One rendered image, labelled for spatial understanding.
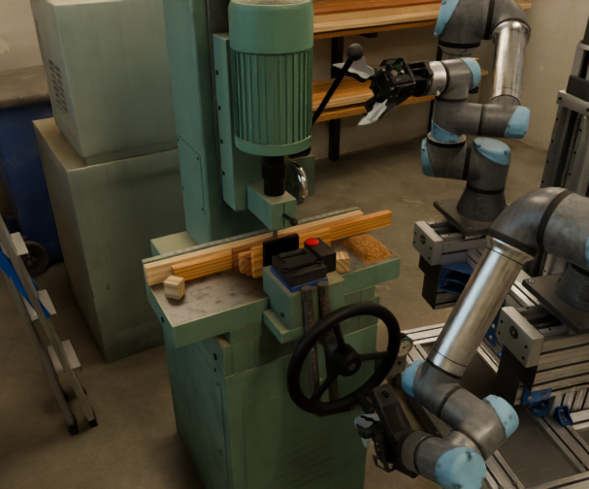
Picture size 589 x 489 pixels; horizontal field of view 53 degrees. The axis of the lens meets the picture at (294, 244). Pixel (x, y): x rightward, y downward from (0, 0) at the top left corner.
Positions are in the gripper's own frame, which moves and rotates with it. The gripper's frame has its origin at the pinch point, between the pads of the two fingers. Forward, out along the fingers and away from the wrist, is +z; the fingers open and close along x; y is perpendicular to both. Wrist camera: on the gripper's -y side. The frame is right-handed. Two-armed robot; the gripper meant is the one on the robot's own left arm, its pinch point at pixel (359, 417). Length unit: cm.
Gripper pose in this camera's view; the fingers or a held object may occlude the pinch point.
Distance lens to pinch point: 136.2
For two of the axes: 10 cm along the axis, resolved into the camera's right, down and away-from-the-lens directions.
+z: -4.1, 0.5, 9.1
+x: 8.8, -2.4, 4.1
